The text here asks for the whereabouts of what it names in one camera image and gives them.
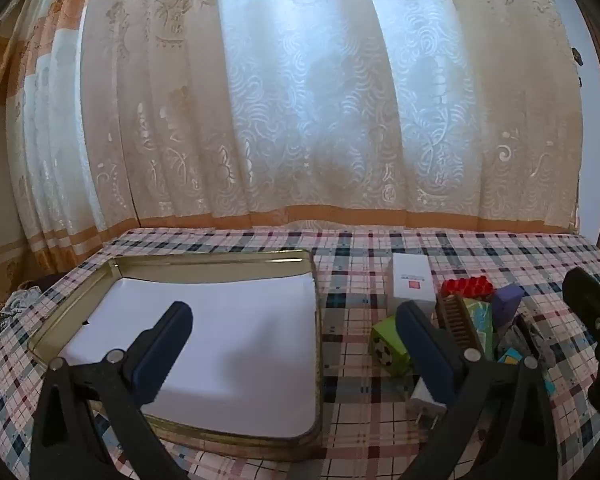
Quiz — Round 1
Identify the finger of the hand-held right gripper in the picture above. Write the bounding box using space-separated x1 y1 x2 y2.
562 267 600 433

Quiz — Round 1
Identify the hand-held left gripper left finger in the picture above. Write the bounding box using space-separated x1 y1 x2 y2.
28 301 194 480

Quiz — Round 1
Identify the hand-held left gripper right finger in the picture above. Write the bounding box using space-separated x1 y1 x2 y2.
395 300 561 480

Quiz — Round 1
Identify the lime green soccer print box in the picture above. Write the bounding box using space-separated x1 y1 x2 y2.
370 317 412 376

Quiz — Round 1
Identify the brown wooden comb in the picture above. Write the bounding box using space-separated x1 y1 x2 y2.
436 292 483 356

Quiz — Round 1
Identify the white charger plug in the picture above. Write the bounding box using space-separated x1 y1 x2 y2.
405 375 448 428

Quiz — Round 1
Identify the green patterned box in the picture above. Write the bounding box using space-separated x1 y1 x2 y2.
462 297 496 361

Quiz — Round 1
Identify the red studded block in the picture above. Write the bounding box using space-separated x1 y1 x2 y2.
440 276 495 303

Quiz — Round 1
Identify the white box with red label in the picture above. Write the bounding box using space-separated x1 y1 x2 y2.
387 253 437 318

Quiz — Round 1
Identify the blue and yellow packet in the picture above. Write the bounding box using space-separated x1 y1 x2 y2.
497 347 527 368

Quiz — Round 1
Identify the purple block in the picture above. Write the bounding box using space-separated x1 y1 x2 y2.
491 284 527 318

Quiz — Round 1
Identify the gold metal tin box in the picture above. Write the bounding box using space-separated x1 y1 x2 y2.
27 249 326 462

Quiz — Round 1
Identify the white paper liner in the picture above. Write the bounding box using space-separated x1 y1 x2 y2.
60 272 318 438

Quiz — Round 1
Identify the white lace cloth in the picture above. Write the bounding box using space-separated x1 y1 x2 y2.
0 287 43 341

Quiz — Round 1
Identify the cream lace curtain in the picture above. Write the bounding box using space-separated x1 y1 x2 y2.
0 0 588 281

